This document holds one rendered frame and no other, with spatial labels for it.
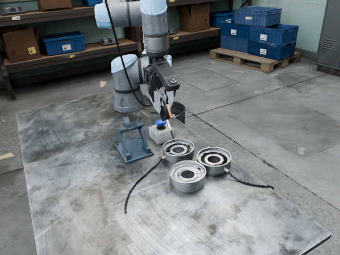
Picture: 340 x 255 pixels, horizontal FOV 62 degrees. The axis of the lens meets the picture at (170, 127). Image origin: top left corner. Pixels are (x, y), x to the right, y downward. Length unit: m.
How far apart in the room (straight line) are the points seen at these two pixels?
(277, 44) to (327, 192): 2.68
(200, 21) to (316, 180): 3.47
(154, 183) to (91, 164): 0.24
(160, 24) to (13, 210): 1.72
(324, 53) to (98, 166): 3.86
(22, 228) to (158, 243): 1.47
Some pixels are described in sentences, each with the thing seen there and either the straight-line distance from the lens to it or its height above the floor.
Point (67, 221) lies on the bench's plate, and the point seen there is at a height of 0.80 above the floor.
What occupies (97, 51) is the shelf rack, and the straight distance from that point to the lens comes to 4.24.
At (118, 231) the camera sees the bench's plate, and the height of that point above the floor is 0.80.
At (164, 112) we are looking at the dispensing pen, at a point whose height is 0.94.
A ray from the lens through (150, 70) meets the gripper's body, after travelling 0.93.
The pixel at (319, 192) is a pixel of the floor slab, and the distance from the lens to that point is 2.18.
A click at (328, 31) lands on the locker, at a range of 4.39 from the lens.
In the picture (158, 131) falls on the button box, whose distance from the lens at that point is 1.01.
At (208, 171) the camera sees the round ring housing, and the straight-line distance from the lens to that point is 0.85.
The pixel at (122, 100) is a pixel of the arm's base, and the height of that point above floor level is 0.85.
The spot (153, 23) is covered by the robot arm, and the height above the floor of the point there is 1.22.
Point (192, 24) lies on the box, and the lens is 4.93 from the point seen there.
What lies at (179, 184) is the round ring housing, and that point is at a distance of 0.79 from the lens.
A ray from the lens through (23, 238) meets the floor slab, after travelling 2.02.
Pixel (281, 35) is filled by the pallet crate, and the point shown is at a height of 0.50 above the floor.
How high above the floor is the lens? 1.34
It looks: 29 degrees down
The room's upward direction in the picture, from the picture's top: 4 degrees counter-clockwise
